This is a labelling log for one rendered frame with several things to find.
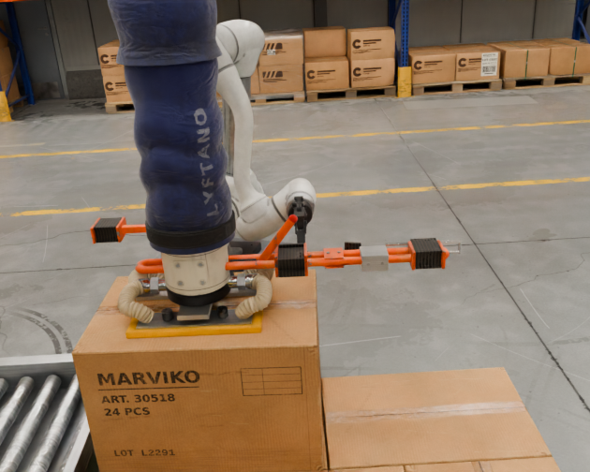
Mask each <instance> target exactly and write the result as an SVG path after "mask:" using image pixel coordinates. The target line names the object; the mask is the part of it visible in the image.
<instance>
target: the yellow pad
mask: <svg viewBox="0 0 590 472"><path fill-rule="evenodd" d="M178 312H179V311H172V309H170V308H165V309H163V310H162V311H161V312H155V314H154V317H153V318H152V320H151V321H150V322H149V323H148V324H147V323H141V322H140V321H139V320H137V319H136V318H132V319H131V322H130V324H129V326H128V328H127V330H126V333H125V336H126V338H127V339H133V338H156V337H177V336H199V335H219V334H241V333H261V331H262V320H263V310H262V311H260V310H258V312H256V313H254V314H253V315H251V316H250V317H249V318H247V319H239V318H238V317H237V316H236V314H235V308H233V309H228V308H227V307H226V306H225V305H221V306H218V307H217V308H216V309H212V310H211V314H210V317H209V319H194V320H177V315H178Z"/></svg>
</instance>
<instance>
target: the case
mask: <svg viewBox="0 0 590 472"><path fill-rule="evenodd" d="M270 281H271V284H272V288H273V295H272V299H271V302H270V303H269V304H268V307H266V308H263V320H262V331H261V333H241V334H219V335H199V336H177V337H156V338H133V339H127V338H126V336H125V333H126V330H127V328H128V326H129V324H130V322H131V319H132V317H126V316H125V315H124V314H122V313H120V311H119V308H118V298H119V295H120V293H121V291H122V289H123V288H124V287H125V285H128V276H118V277H116V279H115V281H114V282H113V284H112V286H111V288H110V290H109V291H108V293H107V295H106V296H105V298H104V300H103V301H102V303H101V304H100V305H99V307H98V309H97V310H96V313H95V314H94V316H93V318H92V319H91V321H90V323H89V325H88V326H87V328H86V330H85V331H84V333H83V335H82V336H81V339H80V340H79V342H78V344H77V345H76V346H75V348H74V349H73V351H72V353H71V354H72V358H73V362H74V366H75V370H76V374H77V379H78V382H79V386H80V390H81V398H82V401H83V405H84V409H85V414H86V418H87V421H88V425H89V430H90V434H91V437H92V441H93V445H94V450H95V454H96V460H97V465H98V469H99V472H309V471H323V446H322V413H321V380H320V358H319V337H318V315H317V274H316V270H315V269H314V270H308V276H298V277H275V271H273V278H272V279H271V280H270Z"/></svg>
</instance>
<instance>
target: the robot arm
mask: <svg viewBox="0 0 590 472"><path fill-rule="evenodd" d="M216 41H217V44H218V46H219V48H220V50H221V52H222V53H223V54H222V55H221V56H219V57H217V61H218V79H217V86H216V91H217V92H218V93H219V95H221V96H222V108H223V119H224V133H223V146H224V148H225V150H226V152H227V155H228V161H229V162H228V169H227V173H226V180H227V182H228V185H229V190H230V193H231V199H232V210H233V211H234V213H235V221H236V232H237V233H238V235H239V236H240V237H241V238H242V239H243V240H245V241H248V242H255V241H258V240H261V239H263V238H266V237H268V236H270V235H272V234H274V233H275V232H277V231H278V230H279V229H280V228H282V226H283V225H284V224H285V222H286V221H287V220H288V218H289V216H290V215H292V214H295V215H296V216H297V217H298V221H297V222H296V223H295V224H294V227H295V234H296V235H297V243H305V234H306V227H307V224H308V223H309V222H310V221H311V219H312V216H313V215H314V209H315V205H316V200H317V196H316V191H315V189H314V187H313V186H312V185H311V184H310V182H309V181H308V180H306V179H304V178H296V179H294V180H292V181H290V182H289V183H288V184H287V185H286V186H285V187H284V188H283V189H282V190H281V191H279V192H278V193H277V194H276V195H274V196H273V197H271V198H268V197H267V196H266V195H265V194H264V192H263V188H262V186H261V184H260V183H259V181H258V180H257V176H256V174H255V173H254V172H253V171H252V170H251V169H250V162H251V152H252V140H253V128H254V119H253V112H252V107H251V104H250V99H251V76H252V75H253V73H254V72H255V70H256V66H257V63H258V58H259V55H260V54H261V52H262V50H263V47H264V44H265V36H264V34H263V31H262V30H261V28H260V27H259V26H258V25H257V24H255V23H254V22H250V21H244V20H232V21H227V22H221V23H219V24H218V25H217V26H216ZM227 247H228V255H229V256H231V255H240V254H241V253H242V252H243V250H242V248H240V247H230V245H229V243H227Z"/></svg>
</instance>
